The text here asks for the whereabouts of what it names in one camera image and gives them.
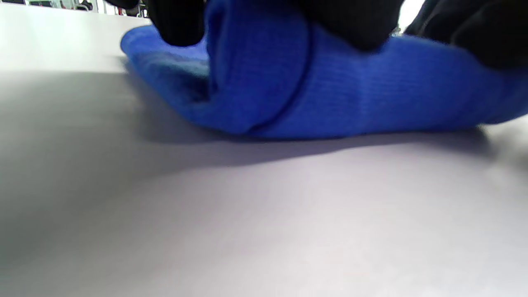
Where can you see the person's right hand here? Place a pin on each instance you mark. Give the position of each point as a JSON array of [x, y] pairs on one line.
[[478, 29]]

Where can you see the blue towel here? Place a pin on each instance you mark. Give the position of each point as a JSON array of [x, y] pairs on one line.
[[330, 90]]

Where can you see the person's left hand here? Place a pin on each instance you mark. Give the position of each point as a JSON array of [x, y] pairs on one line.
[[350, 20]]

